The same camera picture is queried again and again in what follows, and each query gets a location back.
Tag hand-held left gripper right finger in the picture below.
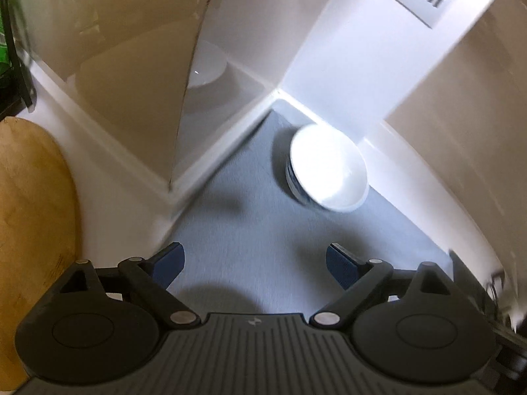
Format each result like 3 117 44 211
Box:
309 243 459 330

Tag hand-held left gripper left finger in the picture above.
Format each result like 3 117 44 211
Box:
53 243 202 330

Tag white bowl blue pattern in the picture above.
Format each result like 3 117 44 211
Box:
285 124 370 214

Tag grey counter mat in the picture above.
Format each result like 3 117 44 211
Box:
170 110 454 317

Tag black glass gas stove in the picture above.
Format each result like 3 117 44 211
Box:
448 249 527 383

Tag wooden cutting board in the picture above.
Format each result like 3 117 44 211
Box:
0 117 80 395

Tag yellow green seasoning packets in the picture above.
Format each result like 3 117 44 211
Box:
0 18 10 64

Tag black wire spice rack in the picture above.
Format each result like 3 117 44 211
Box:
0 0 34 111

